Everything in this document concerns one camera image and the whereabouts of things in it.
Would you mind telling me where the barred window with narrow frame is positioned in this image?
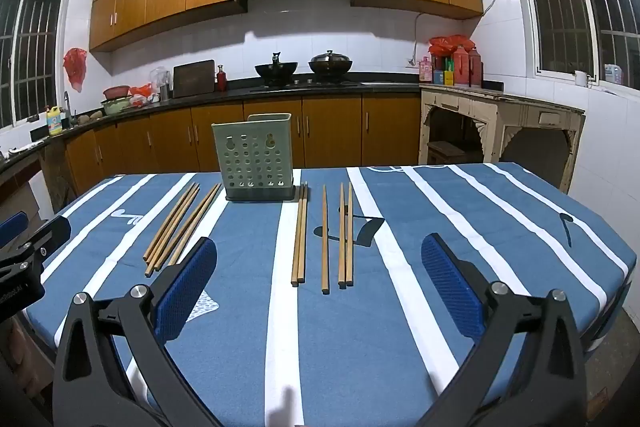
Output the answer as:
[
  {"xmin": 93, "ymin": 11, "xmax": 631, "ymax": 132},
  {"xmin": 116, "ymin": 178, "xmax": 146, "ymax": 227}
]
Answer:
[{"xmin": 0, "ymin": 0, "xmax": 71, "ymax": 130}]

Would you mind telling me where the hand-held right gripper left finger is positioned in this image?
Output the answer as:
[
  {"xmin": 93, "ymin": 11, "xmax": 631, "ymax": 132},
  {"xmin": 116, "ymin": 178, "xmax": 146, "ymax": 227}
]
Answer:
[{"xmin": 52, "ymin": 237, "xmax": 236, "ymax": 427}]

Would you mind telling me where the crumpled red plastic bag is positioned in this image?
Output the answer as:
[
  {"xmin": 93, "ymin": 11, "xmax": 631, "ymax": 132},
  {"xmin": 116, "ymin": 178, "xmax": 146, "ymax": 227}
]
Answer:
[{"xmin": 129, "ymin": 83, "xmax": 153, "ymax": 106}]

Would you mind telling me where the black kitchen countertop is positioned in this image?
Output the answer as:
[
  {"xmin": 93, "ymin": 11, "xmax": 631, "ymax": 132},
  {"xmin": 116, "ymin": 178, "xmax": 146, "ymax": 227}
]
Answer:
[{"xmin": 0, "ymin": 72, "xmax": 422, "ymax": 172}]

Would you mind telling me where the dark wooden cutting board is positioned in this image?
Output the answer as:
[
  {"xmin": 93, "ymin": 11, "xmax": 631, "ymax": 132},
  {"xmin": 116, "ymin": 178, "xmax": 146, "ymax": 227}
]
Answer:
[{"xmin": 172, "ymin": 60, "xmax": 216, "ymax": 98}]

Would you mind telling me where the large barred window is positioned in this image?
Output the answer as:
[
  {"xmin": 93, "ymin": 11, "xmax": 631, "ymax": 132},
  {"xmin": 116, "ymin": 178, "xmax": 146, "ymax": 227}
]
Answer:
[{"xmin": 502, "ymin": 0, "xmax": 640, "ymax": 90}]

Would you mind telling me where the yellow detergent bottle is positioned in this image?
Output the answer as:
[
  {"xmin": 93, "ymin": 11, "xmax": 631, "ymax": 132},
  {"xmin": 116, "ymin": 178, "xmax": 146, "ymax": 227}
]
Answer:
[{"xmin": 46, "ymin": 104, "xmax": 68, "ymax": 136}]

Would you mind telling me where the worn cream wooden sideboard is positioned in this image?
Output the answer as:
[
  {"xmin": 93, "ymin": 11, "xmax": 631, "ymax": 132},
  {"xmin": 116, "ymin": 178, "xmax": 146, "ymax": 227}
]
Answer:
[{"xmin": 417, "ymin": 82, "xmax": 587, "ymax": 194}]

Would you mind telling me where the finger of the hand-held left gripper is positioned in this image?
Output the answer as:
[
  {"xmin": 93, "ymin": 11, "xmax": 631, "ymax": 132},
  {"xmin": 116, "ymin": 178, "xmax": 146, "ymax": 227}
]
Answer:
[
  {"xmin": 0, "ymin": 212, "xmax": 29, "ymax": 249},
  {"xmin": 20, "ymin": 215, "xmax": 72, "ymax": 265}
]

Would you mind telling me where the red plastic bag on hook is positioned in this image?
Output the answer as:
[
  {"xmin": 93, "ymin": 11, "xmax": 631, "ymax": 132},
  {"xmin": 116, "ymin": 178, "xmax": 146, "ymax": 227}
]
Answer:
[{"xmin": 63, "ymin": 48, "xmax": 88, "ymax": 92}]

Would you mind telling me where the black open wok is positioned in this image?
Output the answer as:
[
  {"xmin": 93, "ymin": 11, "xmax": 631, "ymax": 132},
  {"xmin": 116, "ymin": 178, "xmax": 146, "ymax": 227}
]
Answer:
[{"xmin": 254, "ymin": 52, "xmax": 299, "ymax": 86}]

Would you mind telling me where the red plastic jug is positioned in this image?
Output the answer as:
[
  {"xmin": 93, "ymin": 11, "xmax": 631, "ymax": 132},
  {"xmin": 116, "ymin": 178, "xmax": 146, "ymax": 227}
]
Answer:
[
  {"xmin": 452, "ymin": 46, "xmax": 471, "ymax": 88},
  {"xmin": 467, "ymin": 47, "xmax": 484, "ymax": 88}
]

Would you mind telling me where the blue white striped tablecloth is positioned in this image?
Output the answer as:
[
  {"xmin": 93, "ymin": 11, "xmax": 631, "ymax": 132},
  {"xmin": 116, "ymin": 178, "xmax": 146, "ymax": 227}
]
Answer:
[{"xmin": 22, "ymin": 162, "xmax": 638, "ymax": 427}]

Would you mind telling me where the gas stove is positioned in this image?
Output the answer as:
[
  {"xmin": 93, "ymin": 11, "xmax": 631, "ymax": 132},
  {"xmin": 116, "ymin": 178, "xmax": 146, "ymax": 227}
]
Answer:
[{"xmin": 248, "ymin": 77, "xmax": 366, "ymax": 94}]

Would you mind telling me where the black wok with lid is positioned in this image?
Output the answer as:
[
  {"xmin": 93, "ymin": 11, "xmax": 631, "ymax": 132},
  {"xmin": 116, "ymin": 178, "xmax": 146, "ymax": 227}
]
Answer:
[{"xmin": 307, "ymin": 50, "xmax": 353, "ymax": 75}]

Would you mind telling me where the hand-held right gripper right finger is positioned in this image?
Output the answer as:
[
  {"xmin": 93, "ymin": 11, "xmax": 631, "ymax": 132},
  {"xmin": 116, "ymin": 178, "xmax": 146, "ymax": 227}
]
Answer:
[{"xmin": 421, "ymin": 233, "xmax": 588, "ymax": 427}]

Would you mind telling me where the white wall cable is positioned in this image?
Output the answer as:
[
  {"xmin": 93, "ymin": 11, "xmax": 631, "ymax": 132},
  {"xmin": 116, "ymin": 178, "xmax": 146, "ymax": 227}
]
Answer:
[{"xmin": 411, "ymin": 0, "xmax": 516, "ymax": 66}]

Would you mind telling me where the wooden stool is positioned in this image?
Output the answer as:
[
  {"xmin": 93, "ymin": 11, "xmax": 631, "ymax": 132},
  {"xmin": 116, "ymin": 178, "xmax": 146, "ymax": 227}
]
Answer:
[{"xmin": 427, "ymin": 139, "xmax": 473, "ymax": 165}]

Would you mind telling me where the green perforated utensil holder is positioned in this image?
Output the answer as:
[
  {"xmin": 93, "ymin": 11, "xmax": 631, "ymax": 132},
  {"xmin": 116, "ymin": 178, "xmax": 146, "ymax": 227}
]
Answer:
[{"xmin": 211, "ymin": 113, "xmax": 297, "ymax": 202}]

